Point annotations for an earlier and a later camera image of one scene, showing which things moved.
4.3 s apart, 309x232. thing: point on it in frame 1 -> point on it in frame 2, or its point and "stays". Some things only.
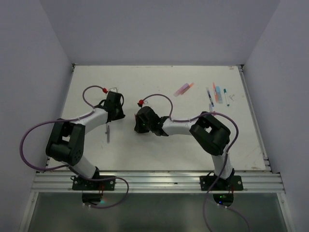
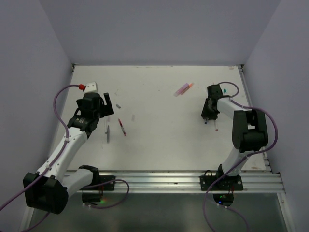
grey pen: [108, 135] stays
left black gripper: [120, 115] -> [106, 109]
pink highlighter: [182, 90] stays
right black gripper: [138, 127] -> [205, 113]
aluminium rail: [254, 181] stays
